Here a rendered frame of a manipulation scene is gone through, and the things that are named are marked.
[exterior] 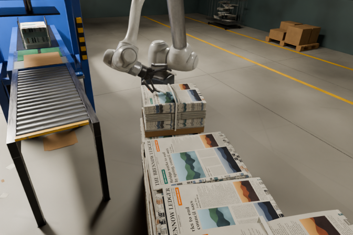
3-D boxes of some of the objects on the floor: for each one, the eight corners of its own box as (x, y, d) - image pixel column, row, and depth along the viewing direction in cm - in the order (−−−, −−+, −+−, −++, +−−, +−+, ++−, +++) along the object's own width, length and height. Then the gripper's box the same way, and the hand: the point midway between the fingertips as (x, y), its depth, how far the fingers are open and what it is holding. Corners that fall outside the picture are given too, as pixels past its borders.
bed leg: (111, 199, 206) (102, 135, 173) (104, 202, 203) (93, 137, 171) (108, 194, 210) (100, 130, 178) (102, 196, 208) (92, 132, 175)
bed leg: (45, 224, 184) (21, 156, 151) (37, 227, 181) (11, 159, 148) (45, 218, 188) (21, 150, 155) (37, 221, 185) (11, 153, 153)
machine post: (87, 98, 362) (69, -15, 287) (81, 100, 358) (61, -15, 283) (86, 96, 368) (68, -16, 294) (80, 97, 364) (60, -16, 290)
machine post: (96, 118, 316) (78, -12, 242) (90, 119, 312) (69, -12, 238) (95, 115, 323) (76, -12, 249) (88, 116, 319) (68, -12, 245)
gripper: (147, 49, 140) (178, 64, 148) (130, 85, 148) (160, 97, 157) (148, 53, 133) (182, 68, 142) (130, 90, 142) (162, 102, 150)
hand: (168, 83), depth 149 cm, fingers open, 13 cm apart
